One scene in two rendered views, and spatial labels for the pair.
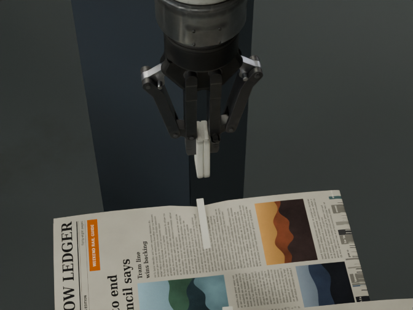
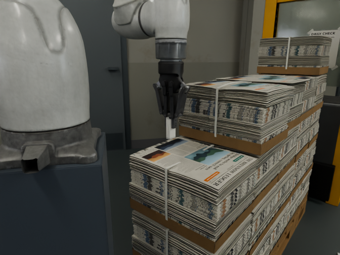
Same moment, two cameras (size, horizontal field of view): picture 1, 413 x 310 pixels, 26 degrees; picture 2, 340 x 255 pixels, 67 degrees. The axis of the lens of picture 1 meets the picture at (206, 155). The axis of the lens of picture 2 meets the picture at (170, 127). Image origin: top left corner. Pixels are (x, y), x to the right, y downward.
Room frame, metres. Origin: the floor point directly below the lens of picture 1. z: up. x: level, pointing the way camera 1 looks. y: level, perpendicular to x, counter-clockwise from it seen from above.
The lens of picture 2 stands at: (1.17, 0.57, 1.18)
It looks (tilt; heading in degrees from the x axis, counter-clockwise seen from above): 16 degrees down; 227
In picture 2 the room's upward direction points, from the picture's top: straight up
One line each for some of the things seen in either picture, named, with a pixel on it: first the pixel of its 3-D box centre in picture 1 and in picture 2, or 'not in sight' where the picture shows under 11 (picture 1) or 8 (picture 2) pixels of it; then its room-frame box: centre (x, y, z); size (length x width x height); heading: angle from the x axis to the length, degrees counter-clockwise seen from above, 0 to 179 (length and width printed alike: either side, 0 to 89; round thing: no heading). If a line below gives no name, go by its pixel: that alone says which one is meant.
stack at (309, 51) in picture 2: not in sight; (284, 132); (-0.62, -0.16, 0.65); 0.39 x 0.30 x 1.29; 97
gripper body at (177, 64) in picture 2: (201, 53); (170, 76); (0.65, 0.01, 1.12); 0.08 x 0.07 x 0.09; 97
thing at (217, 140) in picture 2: not in sight; (232, 131); (0.24, -0.03, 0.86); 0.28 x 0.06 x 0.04; 6
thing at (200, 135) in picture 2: not in sight; (211, 126); (0.25, -0.14, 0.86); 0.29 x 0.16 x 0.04; 6
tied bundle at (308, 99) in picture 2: not in sight; (275, 95); (-0.33, -0.12, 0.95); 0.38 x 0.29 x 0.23; 97
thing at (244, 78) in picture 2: not in sight; (262, 79); (-0.05, -0.07, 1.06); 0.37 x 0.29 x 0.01; 96
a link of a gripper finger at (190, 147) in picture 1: (182, 137); (176, 120); (0.64, 0.03, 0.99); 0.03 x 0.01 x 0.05; 97
